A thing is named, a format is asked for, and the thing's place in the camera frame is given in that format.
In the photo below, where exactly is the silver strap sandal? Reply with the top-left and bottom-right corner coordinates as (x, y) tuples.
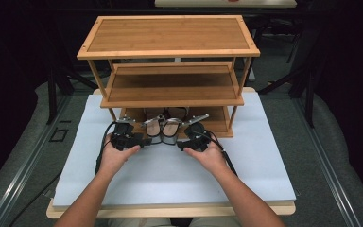
(162, 106), (191, 147)
(141, 107), (166, 146)

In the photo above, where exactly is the person's right hand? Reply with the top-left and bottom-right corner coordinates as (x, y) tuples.
(182, 139), (232, 178)

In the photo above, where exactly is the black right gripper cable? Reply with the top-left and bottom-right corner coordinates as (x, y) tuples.
(198, 130), (238, 177)

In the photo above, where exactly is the three-tier wooden shoe rack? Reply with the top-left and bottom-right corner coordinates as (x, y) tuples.
(76, 14), (261, 140)

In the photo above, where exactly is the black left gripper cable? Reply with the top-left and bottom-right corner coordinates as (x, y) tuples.
(9, 120), (118, 227)

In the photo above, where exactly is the black metal stand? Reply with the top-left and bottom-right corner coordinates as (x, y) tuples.
(257, 27), (317, 129)
(44, 60), (99, 126)

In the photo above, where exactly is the person's leg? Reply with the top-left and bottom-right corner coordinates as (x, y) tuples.
(107, 217), (173, 227)
(190, 216), (244, 227)

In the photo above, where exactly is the person's right leg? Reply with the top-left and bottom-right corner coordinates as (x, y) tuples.
(190, 216), (244, 227)

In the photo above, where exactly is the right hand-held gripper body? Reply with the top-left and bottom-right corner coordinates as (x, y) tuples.
(182, 113), (213, 153)

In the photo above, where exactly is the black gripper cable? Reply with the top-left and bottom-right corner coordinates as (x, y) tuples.
(9, 120), (118, 227)
(198, 130), (238, 177)

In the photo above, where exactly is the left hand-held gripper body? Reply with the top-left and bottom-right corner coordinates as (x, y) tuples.
(110, 115), (144, 152)

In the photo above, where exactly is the metal floor rail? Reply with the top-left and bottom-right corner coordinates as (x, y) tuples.
(290, 94), (363, 227)
(0, 94), (74, 227)

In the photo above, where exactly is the white foam board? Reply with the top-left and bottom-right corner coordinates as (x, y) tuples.
(52, 91), (298, 210)

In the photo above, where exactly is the person's left hand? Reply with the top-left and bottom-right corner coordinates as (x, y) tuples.
(98, 133), (142, 178)

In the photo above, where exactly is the person's left leg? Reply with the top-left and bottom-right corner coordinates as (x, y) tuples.
(107, 217), (173, 227)

